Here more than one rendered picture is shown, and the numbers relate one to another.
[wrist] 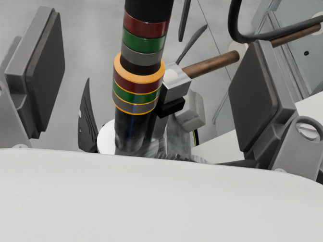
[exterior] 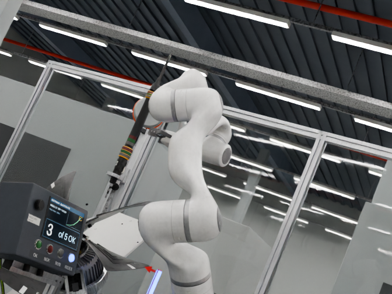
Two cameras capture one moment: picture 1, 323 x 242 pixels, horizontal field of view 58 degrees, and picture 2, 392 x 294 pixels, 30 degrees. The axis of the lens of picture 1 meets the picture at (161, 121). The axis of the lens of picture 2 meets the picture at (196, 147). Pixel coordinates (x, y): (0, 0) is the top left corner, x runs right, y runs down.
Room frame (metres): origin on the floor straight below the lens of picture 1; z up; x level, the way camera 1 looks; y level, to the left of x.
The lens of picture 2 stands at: (-1.92, 1.89, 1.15)
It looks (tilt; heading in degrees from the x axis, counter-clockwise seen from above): 11 degrees up; 314
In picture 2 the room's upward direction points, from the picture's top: 23 degrees clockwise
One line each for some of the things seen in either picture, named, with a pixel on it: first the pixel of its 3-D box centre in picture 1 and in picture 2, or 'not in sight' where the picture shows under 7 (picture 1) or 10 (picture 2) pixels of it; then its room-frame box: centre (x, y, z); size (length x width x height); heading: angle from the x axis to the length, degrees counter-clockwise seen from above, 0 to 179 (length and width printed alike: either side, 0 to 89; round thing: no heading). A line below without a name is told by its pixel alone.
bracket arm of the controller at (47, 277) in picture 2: not in sight; (34, 272); (-0.29, 0.58, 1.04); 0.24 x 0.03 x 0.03; 102
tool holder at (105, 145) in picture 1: (139, 116); (119, 166); (0.20, 0.02, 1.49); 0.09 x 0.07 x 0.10; 137
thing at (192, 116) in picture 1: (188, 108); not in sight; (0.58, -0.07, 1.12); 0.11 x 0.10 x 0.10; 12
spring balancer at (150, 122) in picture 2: not in sight; (149, 113); (0.71, -0.46, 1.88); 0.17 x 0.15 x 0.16; 12
